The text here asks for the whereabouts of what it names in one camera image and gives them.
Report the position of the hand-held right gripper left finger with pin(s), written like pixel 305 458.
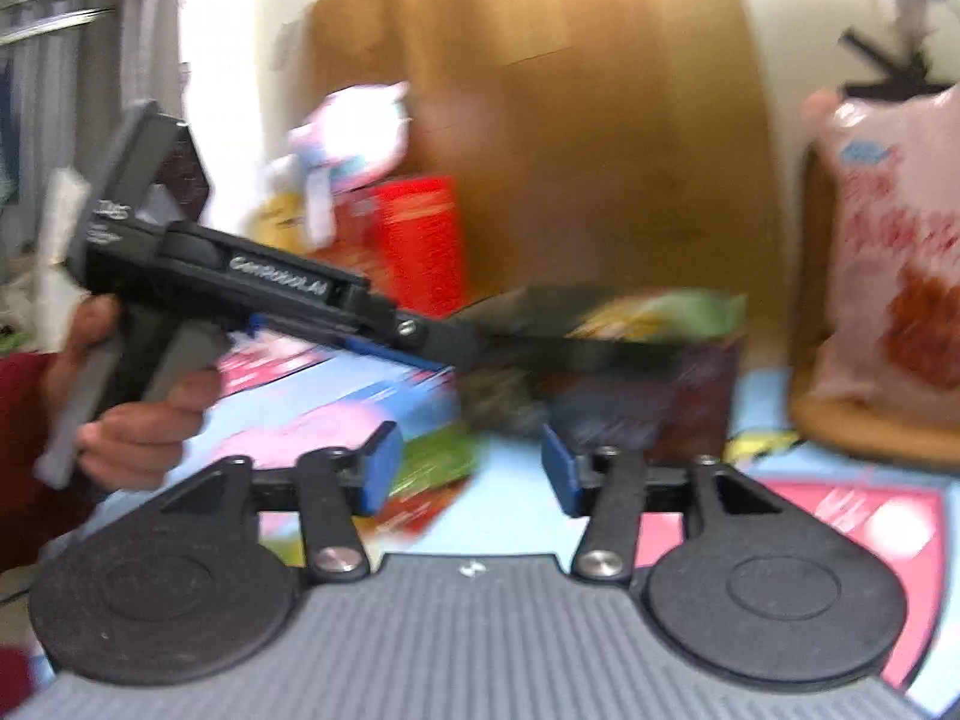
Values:
pixel 381 469

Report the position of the pink and white snack bag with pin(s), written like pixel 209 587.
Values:
pixel 352 139

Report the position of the printed table cloth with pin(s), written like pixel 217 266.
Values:
pixel 761 409

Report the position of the red snack box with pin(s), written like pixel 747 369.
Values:
pixel 420 240

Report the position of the person's left forearm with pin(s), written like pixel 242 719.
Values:
pixel 22 457

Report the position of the yellow snack packet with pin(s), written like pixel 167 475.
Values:
pixel 279 223

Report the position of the large pink snack bag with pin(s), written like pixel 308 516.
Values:
pixel 892 255

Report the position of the green snack bag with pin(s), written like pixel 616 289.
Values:
pixel 660 315

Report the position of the black bracket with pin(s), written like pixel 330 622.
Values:
pixel 896 67

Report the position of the dark snack box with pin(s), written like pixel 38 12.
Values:
pixel 660 409

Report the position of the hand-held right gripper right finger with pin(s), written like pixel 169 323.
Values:
pixel 559 474

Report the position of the person's left hand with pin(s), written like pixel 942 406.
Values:
pixel 142 442

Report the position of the wooden board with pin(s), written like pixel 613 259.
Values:
pixel 570 112

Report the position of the white appliance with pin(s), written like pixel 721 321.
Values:
pixel 802 22

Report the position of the small green snack packet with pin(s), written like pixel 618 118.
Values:
pixel 439 465

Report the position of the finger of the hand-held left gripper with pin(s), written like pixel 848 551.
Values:
pixel 465 349

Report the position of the blue box with pink print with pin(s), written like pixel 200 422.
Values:
pixel 330 405

